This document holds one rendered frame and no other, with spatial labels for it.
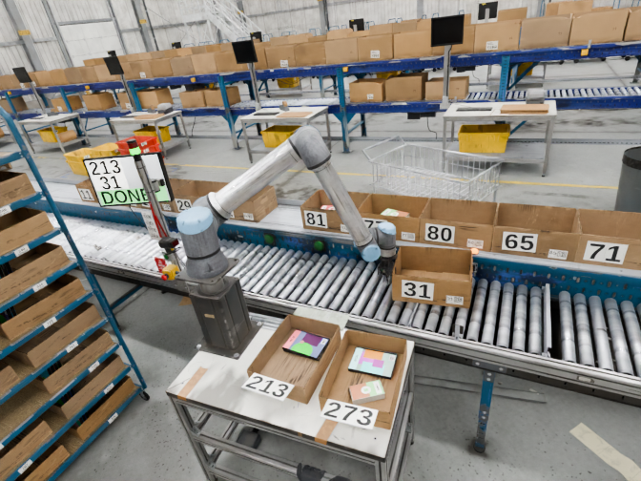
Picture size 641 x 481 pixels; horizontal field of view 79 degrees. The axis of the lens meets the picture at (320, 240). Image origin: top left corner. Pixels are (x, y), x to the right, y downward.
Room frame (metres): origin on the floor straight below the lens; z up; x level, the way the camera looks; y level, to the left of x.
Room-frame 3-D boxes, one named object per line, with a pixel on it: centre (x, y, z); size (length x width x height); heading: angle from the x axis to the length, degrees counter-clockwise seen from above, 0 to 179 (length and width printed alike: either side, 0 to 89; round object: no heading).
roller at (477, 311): (1.50, -0.75, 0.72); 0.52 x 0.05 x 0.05; 151
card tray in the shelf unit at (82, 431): (1.75, 1.57, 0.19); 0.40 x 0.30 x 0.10; 152
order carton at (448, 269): (1.70, -0.57, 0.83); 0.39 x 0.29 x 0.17; 67
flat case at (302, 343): (1.38, 0.13, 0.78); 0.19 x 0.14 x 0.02; 58
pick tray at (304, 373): (1.29, 0.18, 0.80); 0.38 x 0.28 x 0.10; 151
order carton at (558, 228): (1.80, -1.16, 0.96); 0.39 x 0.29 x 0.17; 61
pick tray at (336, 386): (1.13, -0.11, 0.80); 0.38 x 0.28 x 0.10; 156
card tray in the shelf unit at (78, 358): (1.76, 1.57, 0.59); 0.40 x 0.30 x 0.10; 148
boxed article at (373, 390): (1.06, -0.10, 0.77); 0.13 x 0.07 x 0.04; 96
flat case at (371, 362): (1.21, -0.16, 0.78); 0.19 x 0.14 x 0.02; 65
